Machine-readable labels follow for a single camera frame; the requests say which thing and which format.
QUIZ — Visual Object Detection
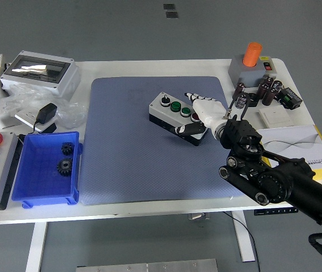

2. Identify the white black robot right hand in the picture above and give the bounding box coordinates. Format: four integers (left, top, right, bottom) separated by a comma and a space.
169, 92, 228, 135

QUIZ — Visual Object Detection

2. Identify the grey four-button control box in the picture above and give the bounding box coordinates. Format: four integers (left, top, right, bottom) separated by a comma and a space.
148, 92, 209, 147

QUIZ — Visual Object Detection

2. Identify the orange cylinder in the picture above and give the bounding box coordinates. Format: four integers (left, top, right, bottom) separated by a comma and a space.
242, 42, 263, 68

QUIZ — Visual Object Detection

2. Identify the black module with green terminal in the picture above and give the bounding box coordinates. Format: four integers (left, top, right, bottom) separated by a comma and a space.
275, 87, 303, 111

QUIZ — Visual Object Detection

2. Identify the blue-grey textured mat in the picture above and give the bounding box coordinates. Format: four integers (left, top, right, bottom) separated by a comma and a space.
80, 75, 246, 205

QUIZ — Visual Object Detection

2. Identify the white and yellow cardboard box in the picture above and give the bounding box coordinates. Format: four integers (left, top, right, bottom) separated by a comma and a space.
254, 124, 322, 181

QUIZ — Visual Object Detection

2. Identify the black table control panel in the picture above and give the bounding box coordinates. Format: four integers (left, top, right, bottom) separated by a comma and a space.
253, 207, 299, 216

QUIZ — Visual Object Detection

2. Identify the white table leg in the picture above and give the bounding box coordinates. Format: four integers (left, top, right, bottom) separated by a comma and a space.
24, 222, 48, 272
231, 211, 256, 263

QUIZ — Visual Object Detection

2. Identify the clear plastic bag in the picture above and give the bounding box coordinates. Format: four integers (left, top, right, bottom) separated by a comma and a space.
0, 83, 88, 129

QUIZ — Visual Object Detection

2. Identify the small black bevel gear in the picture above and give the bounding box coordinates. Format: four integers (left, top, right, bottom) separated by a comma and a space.
61, 142, 75, 156

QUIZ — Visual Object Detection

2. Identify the large black bevel gear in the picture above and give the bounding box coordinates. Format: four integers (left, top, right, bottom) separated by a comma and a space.
57, 158, 74, 177

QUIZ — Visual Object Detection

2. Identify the black power adapter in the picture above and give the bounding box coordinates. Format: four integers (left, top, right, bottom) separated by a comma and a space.
34, 103, 58, 126

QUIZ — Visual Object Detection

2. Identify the grey metal plate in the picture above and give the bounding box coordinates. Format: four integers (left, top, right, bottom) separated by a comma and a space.
75, 258, 218, 272

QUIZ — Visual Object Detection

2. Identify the blue plastic bin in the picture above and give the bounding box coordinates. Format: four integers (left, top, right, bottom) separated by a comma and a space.
11, 131, 84, 209

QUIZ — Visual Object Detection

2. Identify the white socket plate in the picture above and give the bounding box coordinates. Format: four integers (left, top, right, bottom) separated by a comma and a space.
15, 109, 57, 134

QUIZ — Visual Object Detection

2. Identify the black ring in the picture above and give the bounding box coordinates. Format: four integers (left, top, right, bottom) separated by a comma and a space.
247, 92, 259, 108

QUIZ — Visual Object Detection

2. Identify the grey switch box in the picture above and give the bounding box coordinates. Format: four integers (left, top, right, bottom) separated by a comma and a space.
228, 54, 277, 88

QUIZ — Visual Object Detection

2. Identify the white wall switch plate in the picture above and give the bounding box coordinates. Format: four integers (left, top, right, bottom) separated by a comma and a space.
258, 107, 295, 128

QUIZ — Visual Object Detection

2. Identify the grey metal bracket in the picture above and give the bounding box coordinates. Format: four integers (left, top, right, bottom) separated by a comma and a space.
188, 212, 210, 221

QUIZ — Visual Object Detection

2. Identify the thin black cable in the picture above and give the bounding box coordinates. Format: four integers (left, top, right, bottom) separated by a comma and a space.
222, 211, 262, 272

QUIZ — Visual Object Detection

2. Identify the grey enclosure with clear window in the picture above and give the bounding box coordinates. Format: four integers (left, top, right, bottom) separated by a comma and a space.
0, 50, 81, 99

